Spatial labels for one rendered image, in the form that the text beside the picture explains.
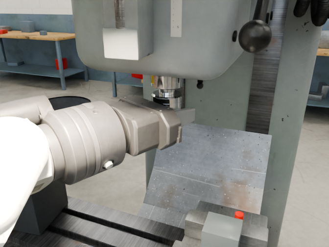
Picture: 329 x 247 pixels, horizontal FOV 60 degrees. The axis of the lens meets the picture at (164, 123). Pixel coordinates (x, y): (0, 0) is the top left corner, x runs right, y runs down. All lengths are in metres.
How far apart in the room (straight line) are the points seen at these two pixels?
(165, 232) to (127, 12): 0.53
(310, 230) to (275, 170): 1.41
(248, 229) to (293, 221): 1.71
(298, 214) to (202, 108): 1.64
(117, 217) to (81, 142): 0.45
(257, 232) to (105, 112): 0.36
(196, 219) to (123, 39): 0.38
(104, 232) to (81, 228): 0.06
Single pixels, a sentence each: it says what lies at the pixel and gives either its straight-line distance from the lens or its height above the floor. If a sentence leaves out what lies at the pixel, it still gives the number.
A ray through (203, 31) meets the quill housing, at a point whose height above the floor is 1.37.
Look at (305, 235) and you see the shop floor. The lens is 2.19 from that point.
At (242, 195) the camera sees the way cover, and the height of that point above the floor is 0.92.
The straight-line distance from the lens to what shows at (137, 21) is 0.29.
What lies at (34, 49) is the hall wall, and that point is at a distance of 6.64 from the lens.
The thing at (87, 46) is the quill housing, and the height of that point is 1.34.
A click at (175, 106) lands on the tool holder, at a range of 0.42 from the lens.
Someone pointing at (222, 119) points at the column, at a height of 1.09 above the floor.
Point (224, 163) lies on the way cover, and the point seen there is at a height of 0.98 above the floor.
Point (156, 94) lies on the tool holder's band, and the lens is 0.42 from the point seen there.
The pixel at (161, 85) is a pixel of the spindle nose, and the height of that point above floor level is 1.29.
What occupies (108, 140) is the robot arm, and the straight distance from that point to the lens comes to 0.33.
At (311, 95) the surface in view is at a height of 0.29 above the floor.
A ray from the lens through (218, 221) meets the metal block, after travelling 0.52.
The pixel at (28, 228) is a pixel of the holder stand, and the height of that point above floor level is 0.92.
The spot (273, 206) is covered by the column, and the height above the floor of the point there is 0.84.
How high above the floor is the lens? 1.39
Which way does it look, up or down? 23 degrees down
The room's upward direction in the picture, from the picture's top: straight up
